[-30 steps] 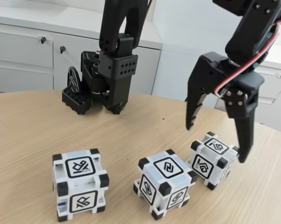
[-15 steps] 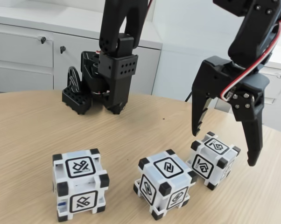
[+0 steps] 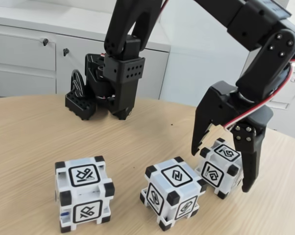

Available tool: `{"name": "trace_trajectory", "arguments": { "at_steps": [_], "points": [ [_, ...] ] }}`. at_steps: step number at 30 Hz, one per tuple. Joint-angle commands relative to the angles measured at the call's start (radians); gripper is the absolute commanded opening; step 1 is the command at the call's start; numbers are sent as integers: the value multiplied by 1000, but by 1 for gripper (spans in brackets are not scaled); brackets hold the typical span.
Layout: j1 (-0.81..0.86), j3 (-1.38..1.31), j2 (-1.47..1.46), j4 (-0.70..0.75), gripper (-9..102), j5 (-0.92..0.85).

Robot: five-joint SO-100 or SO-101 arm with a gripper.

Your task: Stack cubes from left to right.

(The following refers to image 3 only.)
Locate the white cube angular loop symbol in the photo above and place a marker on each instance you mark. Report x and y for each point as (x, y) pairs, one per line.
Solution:
(218, 169)

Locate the white cube zigzag symbol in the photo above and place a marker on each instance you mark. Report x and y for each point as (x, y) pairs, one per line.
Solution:
(174, 193)

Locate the white drawer cabinet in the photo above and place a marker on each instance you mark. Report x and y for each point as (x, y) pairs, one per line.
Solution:
(289, 115)

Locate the black table clamp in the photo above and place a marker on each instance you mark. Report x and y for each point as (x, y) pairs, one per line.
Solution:
(79, 105)

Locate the white cube crossed-lines symbol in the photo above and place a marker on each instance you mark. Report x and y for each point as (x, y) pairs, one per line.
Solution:
(85, 195)

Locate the black cabinet lock key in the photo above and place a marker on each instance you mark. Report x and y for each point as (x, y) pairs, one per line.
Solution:
(45, 42)
(66, 52)

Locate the white low cabinet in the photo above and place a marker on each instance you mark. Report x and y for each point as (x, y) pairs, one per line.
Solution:
(20, 61)

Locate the grey metal frame post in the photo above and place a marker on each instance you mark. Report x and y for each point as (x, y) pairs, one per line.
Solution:
(251, 58)

